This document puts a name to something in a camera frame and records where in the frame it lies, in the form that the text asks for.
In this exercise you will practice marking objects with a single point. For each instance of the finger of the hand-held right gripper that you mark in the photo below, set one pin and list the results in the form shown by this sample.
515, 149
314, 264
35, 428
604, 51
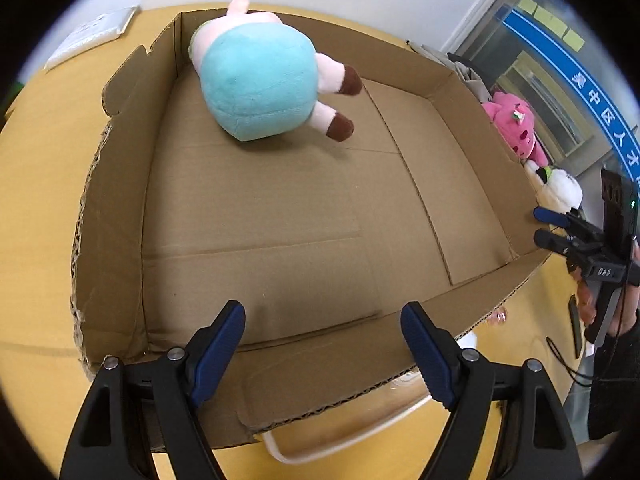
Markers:
550, 240
550, 215

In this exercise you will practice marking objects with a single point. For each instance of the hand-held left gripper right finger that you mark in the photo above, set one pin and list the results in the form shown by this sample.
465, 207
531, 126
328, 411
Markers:
425, 355

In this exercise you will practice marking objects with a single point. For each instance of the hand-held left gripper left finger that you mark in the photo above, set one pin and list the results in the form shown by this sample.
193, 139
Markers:
220, 350

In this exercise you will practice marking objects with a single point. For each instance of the white earbud case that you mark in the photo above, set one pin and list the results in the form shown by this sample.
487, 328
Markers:
467, 341

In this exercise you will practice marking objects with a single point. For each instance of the pink bear-topped pen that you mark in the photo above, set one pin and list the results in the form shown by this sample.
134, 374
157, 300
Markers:
498, 316

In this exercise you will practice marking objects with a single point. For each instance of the clear phone case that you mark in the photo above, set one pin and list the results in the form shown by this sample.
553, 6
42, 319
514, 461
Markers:
272, 445

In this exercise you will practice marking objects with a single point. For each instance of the brown cardboard box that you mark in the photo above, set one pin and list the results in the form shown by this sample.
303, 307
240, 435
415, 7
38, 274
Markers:
275, 200

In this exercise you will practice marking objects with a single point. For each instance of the pig plush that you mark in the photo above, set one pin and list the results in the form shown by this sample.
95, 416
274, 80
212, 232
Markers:
260, 80

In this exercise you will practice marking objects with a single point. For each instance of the person's right forearm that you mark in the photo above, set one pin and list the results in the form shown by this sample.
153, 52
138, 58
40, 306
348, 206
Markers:
615, 390

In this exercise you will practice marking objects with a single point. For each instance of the person's right hand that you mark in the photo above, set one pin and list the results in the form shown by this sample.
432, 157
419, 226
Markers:
586, 305

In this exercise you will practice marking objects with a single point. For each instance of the white plush toy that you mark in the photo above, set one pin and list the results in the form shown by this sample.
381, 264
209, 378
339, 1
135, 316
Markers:
560, 190

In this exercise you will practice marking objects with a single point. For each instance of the pink plush toy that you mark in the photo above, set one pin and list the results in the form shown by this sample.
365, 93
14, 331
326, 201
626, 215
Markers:
515, 120

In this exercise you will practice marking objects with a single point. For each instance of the glass door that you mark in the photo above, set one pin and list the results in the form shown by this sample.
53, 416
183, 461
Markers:
560, 75

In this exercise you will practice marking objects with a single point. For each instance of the grey cloth bag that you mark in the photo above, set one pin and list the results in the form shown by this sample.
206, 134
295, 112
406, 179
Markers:
470, 77

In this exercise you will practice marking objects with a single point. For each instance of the row of yellow sticky notes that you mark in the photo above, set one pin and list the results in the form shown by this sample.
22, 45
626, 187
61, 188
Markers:
550, 20

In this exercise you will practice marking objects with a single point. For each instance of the white paper booklet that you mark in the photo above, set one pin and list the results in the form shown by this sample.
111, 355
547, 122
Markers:
90, 35

